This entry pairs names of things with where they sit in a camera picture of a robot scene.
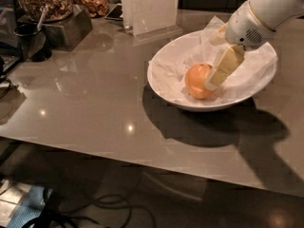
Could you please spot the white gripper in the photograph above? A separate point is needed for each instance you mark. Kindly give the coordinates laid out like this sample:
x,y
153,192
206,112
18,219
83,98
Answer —
x,y
246,28

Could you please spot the orange fruit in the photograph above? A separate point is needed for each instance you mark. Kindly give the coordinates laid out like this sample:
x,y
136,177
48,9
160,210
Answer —
x,y
195,78

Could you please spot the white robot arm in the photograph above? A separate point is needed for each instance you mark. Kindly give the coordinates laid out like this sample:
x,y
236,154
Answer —
x,y
273,13

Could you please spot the white ceramic bowl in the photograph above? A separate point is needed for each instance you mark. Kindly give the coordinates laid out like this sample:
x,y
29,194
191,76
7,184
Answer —
x,y
177,92

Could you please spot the white paper liner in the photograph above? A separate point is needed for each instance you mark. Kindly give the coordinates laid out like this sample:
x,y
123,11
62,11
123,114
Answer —
x,y
177,64

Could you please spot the clear acrylic sign holder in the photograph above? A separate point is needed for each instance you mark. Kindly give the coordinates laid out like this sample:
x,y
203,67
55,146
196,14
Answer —
x,y
150,19

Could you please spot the smartphone on counter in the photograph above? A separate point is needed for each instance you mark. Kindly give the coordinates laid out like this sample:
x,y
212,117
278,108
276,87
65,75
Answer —
x,y
116,13

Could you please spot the metal jar stand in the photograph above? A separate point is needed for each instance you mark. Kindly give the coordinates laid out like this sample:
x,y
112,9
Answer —
x,y
68,33

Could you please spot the glass jar of mixed nuts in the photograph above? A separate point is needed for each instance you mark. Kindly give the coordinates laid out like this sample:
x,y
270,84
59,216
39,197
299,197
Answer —
x,y
56,9

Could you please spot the white spoon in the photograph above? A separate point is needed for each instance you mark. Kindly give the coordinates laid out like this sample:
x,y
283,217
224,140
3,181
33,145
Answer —
x,y
44,11

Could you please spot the black cup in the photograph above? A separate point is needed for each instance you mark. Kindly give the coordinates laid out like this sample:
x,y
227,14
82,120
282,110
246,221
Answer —
x,y
34,43

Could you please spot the black appliance at left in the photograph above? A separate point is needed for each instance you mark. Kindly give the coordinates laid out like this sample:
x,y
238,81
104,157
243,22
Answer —
x,y
10,49

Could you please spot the blue cloth on floor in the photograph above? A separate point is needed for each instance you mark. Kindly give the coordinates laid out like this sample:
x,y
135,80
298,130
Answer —
x,y
30,208

